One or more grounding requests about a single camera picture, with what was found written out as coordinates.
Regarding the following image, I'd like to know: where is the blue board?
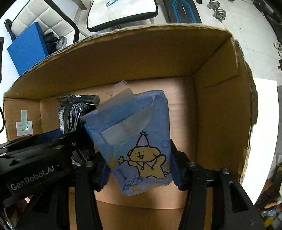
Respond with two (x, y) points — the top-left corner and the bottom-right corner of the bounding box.
(8, 22), (49, 76)

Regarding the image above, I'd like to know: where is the white black-edged stool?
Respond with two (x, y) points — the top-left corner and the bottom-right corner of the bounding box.
(86, 0), (158, 32)

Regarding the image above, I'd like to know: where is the brown cardboard box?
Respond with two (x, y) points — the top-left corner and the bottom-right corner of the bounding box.
(3, 24), (262, 229)

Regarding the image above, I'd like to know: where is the black blue exercise mat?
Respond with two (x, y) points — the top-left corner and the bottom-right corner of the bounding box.
(163, 0), (202, 23)

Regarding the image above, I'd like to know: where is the chrome dumbbell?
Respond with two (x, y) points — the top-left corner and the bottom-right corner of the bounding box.
(207, 0), (227, 22)

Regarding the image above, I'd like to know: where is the black snack packet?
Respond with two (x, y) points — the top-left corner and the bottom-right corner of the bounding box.
(56, 94), (100, 168)

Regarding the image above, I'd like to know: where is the white padded chair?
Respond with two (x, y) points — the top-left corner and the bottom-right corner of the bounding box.
(6, 0), (80, 45)

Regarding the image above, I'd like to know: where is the blue bear tissue pack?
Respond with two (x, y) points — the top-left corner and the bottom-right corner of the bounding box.
(82, 81), (172, 196)

